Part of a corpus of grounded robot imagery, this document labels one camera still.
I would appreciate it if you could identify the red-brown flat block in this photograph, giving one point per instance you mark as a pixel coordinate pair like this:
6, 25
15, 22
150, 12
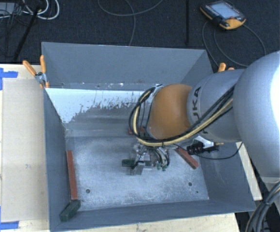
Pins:
72, 175
189, 160
131, 131

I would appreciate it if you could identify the grey metal bin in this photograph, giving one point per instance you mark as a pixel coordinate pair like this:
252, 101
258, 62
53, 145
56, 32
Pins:
120, 190

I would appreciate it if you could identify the dark green block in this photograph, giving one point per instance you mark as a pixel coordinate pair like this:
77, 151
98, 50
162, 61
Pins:
127, 163
70, 211

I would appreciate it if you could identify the pale wood flat board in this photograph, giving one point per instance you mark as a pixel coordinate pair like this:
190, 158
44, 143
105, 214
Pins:
21, 141

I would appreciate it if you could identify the black cylinder on white bracket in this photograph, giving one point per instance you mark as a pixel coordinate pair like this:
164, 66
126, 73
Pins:
198, 149

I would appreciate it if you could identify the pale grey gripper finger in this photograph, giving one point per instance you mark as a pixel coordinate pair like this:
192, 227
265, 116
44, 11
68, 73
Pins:
135, 156
137, 170

